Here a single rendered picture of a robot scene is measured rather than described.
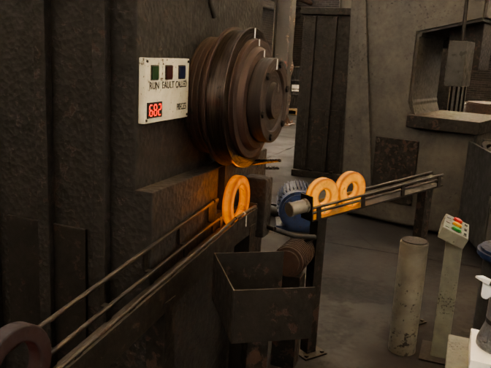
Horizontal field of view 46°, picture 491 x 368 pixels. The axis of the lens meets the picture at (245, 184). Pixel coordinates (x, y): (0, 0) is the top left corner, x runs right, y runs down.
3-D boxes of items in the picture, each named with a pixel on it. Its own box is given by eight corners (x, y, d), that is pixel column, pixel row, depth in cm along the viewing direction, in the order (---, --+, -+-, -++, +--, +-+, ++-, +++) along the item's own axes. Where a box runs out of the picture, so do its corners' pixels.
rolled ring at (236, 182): (251, 171, 212) (243, 170, 213) (231, 180, 195) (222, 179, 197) (248, 220, 216) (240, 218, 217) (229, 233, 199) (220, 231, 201)
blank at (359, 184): (333, 174, 243) (339, 175, 241) (360, 167, 251) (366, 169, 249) (333, 209, 248) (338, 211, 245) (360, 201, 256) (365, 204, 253)
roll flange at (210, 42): (173, 171, 187) (177, 21, 176) (230, 152, 229) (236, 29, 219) (201, 176, 183) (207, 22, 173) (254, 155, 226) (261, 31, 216)
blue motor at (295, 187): (275, 236, 415) (278, 189, 407) (274, 215, 470) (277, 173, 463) (318, 239, 414) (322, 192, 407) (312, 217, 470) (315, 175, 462)
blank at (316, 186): (305, 180, 235) (310, 182, 232) (333, 174, 243) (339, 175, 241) (305, 216, 240) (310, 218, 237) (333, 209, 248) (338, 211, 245)
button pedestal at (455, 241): (417, 362, 251) (435, 225, 237) (422, 338, 273) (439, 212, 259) (457, 371, 245) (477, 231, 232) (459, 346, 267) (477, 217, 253)
